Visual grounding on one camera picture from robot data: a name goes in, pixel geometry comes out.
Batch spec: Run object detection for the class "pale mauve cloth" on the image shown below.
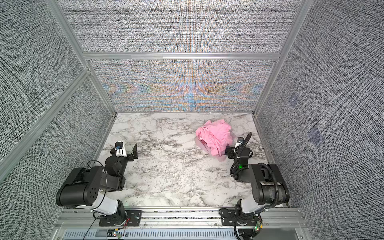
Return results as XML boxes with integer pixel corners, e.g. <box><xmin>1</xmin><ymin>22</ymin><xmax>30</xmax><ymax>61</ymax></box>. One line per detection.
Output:
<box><xmin>194</xmin><ymin>137</ymin><xmax>227</xmax><ymax>162</ymax></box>

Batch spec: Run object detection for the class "aluminium front rail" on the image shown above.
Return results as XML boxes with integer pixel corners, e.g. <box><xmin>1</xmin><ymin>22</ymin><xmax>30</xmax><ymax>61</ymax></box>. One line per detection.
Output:
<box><xmin>50</xmin><ymin>207</ymin><xmax>311</xmax><ymax>240</ymax></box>

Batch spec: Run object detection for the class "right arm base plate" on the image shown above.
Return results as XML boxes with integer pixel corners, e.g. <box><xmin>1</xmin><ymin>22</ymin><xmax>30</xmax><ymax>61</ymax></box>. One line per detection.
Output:
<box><xmin>219</xmin><ymin>208</ymin><xmax>263</xmax><ymax>227</ymax></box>

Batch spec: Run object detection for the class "black corrugated cable conduit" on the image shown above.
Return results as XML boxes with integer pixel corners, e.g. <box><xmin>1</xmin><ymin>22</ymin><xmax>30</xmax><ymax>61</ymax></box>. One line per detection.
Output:
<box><xmin>229</xmin><ymin>131</ymin><xmax>285</xmax><ymax>211</ymax></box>

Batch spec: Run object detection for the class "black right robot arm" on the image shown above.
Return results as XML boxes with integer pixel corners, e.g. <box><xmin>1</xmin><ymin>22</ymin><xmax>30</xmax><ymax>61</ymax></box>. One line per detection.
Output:
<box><xmin>225</xmin><ymin>146</ymin><xmax>290</xmax><ymax>217</ymax></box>

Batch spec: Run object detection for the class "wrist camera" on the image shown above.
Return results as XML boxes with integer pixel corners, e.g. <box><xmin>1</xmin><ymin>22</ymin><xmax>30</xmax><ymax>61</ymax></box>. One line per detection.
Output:
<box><xmin>235</xmin><ymin>137</ymin><xmax>245</xmax><ymax>148</ymax></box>
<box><xmin>115</xmin><ymin>142</ymin><xmax>124</xmax><ymax>155</ymax></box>

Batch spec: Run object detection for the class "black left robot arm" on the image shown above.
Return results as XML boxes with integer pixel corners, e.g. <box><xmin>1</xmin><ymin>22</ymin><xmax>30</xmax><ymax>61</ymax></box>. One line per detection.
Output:
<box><xmin>56</xmin><ymin>142</ymin><xmax>142</xmax><ymax>227</ymax></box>

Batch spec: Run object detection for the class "bright pink cloth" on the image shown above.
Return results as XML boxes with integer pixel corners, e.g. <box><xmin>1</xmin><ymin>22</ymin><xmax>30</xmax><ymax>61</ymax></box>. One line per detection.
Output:
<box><xmin>195</xmin><ymin>119</ymin><xmax>233</xmax><ymax>156</ymax></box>

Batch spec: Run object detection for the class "aluminium enclosure frame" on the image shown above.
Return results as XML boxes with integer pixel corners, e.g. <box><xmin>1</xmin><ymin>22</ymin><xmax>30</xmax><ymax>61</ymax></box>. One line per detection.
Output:
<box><xmin>0</xmin><ymin>0</ymin><xmax>315</xmax><ymax>211</ymax></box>

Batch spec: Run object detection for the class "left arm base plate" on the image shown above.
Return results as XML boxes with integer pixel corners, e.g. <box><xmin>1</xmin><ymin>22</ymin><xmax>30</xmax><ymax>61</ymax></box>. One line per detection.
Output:
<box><xmin>99</xmin><ymin>210</ymin><xmax>143</xmax><ymax>227</ymax></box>

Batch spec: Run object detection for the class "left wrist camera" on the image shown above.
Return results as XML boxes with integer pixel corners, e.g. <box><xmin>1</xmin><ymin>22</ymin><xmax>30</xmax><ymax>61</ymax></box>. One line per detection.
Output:
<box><xmin>115</xmin><ymin>142</ymin><xmax>124</xmax><ymax>155</ymax></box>

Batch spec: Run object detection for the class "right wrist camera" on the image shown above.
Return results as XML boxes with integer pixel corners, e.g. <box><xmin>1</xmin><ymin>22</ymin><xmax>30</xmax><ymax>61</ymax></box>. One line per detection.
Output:
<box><xmin>235</xmin><ymin>137</ymin><xmax>245</xmax><ymax>148</ymax></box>

